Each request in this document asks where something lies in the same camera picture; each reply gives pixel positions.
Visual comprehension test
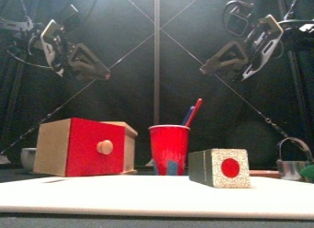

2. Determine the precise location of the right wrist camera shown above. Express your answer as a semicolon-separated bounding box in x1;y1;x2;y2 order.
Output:
223;0;255;38

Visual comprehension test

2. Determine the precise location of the wooden drawer with red front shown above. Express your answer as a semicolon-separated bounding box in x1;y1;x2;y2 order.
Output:
33;117;127;177

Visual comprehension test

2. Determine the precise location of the red toy knife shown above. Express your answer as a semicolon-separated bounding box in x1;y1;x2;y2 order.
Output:
184;97;203;129

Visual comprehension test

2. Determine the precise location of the blue toy utensil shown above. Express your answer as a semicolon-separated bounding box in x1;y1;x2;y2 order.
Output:
180;106;196;127

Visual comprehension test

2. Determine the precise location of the white cutting board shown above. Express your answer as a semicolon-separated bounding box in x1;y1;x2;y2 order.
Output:
0;175;314;221

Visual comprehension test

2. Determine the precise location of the metal pail with handle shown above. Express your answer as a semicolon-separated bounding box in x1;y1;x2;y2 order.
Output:
276;136;314;181

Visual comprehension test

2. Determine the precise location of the green toy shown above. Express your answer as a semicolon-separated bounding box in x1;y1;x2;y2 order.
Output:
299;165;314;183

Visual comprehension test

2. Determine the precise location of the wooden box with slot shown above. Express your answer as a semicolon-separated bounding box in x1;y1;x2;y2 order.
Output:
99;120;139;175

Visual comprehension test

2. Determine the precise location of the wide blue tape strip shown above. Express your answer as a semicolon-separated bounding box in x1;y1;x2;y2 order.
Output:
165;159;180;177

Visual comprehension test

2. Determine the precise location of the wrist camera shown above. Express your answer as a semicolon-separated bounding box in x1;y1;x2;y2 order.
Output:
223;0;255;38
55;4;83;33

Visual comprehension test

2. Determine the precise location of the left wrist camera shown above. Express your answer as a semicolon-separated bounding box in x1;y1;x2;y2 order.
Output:
55;4;83;33

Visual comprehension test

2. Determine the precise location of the metal frame pole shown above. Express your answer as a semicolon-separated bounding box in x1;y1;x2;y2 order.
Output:
153;0;160;125

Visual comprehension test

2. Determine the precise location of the toy sushi roll piece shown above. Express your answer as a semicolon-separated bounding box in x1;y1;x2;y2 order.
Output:
202;148;251;189

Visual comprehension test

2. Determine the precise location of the black right camera cable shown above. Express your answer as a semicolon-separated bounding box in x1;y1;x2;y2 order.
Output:
220;0;255;24

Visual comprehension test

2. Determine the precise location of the red plastic cup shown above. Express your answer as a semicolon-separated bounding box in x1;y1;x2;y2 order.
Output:
147;124;191;177

